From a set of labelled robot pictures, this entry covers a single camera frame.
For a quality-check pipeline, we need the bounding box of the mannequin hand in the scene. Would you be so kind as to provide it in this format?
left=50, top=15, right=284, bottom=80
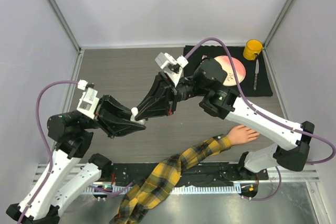
left=226, top=125, right=260, bottom=145

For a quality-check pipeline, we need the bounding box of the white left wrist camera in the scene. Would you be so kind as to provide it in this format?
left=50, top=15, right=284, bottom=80
left=77, top=80, right=99, bottom=119

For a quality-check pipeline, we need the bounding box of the pink and cream plate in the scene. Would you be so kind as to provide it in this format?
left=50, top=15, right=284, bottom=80
left=214, top=56, right=246, bottom=87

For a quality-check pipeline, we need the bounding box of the clear nail polish bottle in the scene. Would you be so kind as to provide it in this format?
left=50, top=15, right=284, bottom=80
left=132, top=119, right=146, bottom=125

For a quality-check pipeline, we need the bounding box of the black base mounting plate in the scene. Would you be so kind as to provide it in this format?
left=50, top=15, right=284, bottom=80
left=111, top=162, right=269, bottom=187

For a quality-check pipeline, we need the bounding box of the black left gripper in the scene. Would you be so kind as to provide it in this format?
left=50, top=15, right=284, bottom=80
left=76, top=92, right=147, bottom=136

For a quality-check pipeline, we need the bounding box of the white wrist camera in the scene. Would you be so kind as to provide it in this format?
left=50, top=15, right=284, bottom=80
left=155, top=52, right=188, bottom=87
left=77, top=80, right=99, bottom=119

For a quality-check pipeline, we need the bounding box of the white slotted cable duct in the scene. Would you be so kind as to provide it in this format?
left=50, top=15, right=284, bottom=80
left=83, top=184, right=242, bottom=196

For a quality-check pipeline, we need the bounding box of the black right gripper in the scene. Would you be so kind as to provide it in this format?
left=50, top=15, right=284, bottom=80
left=132, top=73, right=208, bottom=120

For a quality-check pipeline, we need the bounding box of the aluminium frame rail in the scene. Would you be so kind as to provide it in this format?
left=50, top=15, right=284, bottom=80
left=33, top=162, right=319, bottom=185

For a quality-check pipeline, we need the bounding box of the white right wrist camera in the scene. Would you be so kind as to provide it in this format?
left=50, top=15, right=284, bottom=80
left=155, top=52, right=188, bottom=87

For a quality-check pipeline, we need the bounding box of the knife with mottled handle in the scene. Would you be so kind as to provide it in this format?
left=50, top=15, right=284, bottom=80
left=253, top=58, right=259, bottom=91

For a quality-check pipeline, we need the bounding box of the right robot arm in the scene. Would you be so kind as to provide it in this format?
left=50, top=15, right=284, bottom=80
left=131, top=54, right=314, bottom=179

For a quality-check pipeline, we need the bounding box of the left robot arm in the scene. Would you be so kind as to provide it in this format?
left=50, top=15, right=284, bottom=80
left=6, top=92, right=145, bottom=223

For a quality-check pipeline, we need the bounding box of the yellow mug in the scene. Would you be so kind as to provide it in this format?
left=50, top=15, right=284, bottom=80
left=243, top=39, right=263, bottom=61

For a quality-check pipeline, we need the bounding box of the yellow plaid shirt sleeve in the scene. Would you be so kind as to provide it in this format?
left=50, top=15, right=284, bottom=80
left=110, top=134, right=232, bottom=223

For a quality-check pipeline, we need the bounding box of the black cloth placemat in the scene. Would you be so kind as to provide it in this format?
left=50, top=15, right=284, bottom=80
left=184, top=46, right=273, bottom=97

